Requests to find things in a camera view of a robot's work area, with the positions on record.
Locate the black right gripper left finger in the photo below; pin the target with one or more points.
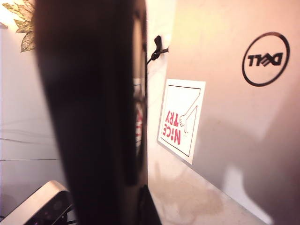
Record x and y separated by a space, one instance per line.
105 218

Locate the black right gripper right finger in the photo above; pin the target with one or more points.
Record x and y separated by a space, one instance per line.
147 208

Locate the black smartphone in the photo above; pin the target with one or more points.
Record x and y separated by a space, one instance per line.
89 82

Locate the white Nice Try sticker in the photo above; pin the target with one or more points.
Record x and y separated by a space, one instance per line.
185 100

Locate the silver Dell laptop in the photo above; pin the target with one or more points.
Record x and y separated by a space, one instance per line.
246 140

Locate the green leaf decoration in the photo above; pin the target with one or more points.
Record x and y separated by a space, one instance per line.
25 30

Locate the silver depth camera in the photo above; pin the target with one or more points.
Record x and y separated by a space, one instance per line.
37 204

